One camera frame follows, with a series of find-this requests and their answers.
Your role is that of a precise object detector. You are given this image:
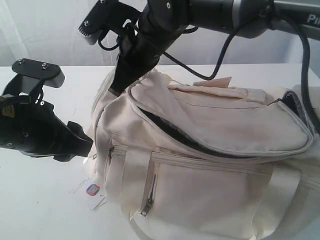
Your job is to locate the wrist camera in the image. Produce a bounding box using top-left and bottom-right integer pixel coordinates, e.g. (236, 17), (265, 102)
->
(2, 58), (65, 102)
(78, 0), (141, 45)

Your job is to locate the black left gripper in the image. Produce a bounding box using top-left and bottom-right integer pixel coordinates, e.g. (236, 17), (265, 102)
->
(0, 94), (93, 162)

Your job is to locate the cream fabric bag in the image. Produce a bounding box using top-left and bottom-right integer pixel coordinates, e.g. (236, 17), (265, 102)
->
(88, 69), (320, 240)

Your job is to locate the white paper hang tag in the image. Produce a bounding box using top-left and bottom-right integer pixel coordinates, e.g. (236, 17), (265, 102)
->
(68, 175), (107, 211)

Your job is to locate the white backdrop curtain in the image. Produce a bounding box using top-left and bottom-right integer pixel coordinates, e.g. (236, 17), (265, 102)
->
(0, 0), (320, 73)

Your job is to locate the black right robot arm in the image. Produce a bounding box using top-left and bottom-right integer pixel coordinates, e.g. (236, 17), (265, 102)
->
(110, 0), (320, 96)

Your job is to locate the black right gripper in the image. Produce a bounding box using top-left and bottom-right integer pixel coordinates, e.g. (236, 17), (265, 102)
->
(109, 23), (168, 97)

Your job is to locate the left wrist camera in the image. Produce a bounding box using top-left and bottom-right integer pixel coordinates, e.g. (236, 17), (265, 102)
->
(2, 58), (65, 102)

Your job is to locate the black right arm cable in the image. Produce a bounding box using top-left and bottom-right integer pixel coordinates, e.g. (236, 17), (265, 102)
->
(97, 4), (320, 138)

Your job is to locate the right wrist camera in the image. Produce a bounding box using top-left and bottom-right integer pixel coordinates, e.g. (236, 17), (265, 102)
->
(78, 0), (141, 45)

